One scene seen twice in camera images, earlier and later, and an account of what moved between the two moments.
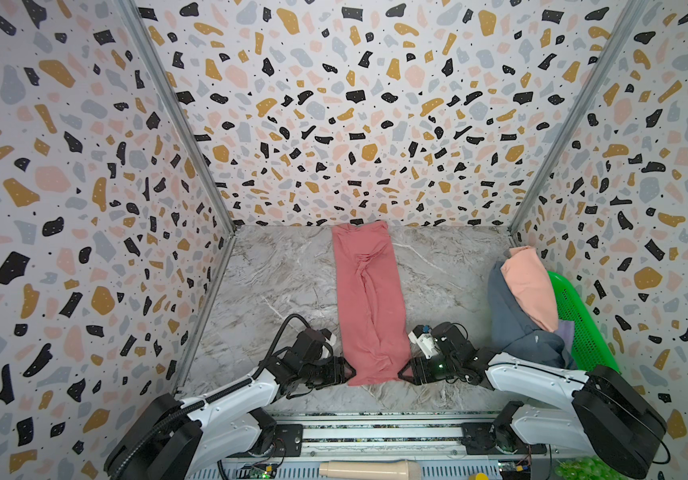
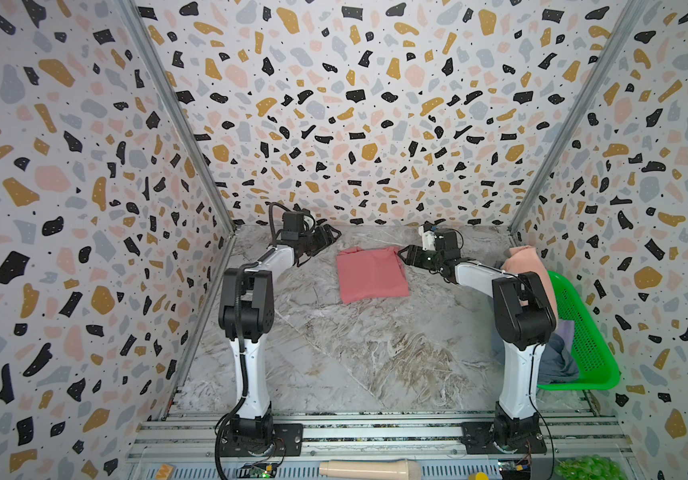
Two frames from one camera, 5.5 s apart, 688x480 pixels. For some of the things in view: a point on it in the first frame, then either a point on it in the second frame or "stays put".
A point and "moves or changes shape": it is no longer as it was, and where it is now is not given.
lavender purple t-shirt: x=565 y=330 stays put
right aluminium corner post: x=631 y=15 stays put
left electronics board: x=257 y=471 stays put
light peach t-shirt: x=530 y=278 stays put
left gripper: x=335 y=370 -> x=325 y=229
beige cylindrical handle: x=370 y=470 stays put
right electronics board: x=515 y=469 stays put
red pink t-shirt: x=372 y=314 moves or changes shape
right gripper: x=419 y=368 -> x=419 y=255
